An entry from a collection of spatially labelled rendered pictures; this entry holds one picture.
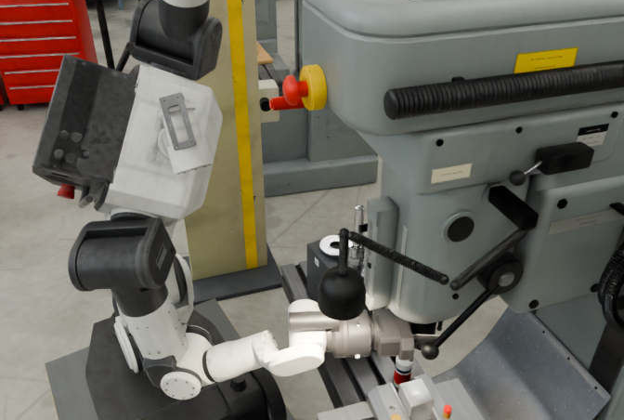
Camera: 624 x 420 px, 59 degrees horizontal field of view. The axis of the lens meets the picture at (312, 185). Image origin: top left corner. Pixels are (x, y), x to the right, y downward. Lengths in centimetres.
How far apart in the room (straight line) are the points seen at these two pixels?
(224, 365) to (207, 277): 199
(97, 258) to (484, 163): 65
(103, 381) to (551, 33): 168
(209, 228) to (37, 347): 98
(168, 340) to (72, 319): 203
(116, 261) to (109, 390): 102
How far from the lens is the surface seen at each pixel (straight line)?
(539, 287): 102
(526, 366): 148
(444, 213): 84
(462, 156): 76
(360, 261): 141
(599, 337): 133
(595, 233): 102
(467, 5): 68
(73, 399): 222
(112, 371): 202
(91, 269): 102
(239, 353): 113
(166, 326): 109
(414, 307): 96
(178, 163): 92
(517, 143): 80
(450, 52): 67
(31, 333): 314
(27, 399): 285
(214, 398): 185
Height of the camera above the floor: 203
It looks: 31 degrees down
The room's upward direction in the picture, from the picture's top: straight up
